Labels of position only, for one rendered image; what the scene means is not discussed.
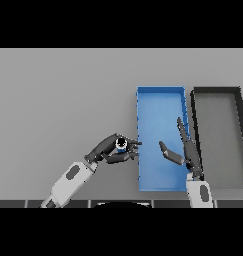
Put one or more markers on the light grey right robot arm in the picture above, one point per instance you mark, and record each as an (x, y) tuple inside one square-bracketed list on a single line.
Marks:
[(199, 193)]

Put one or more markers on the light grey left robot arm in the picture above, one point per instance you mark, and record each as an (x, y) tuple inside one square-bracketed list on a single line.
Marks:
[(69, 184)]

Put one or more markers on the blue bin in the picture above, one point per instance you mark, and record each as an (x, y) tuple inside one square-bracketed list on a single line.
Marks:
[(161, 140)]

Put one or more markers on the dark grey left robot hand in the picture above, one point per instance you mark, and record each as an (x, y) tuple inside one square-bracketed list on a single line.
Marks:
[(104, 146)]

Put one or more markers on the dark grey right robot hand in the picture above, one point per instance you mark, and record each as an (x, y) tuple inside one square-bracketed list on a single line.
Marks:
[(190, 153)]

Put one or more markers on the dark grey bin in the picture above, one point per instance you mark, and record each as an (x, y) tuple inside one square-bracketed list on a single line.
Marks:
[(219, 136)]

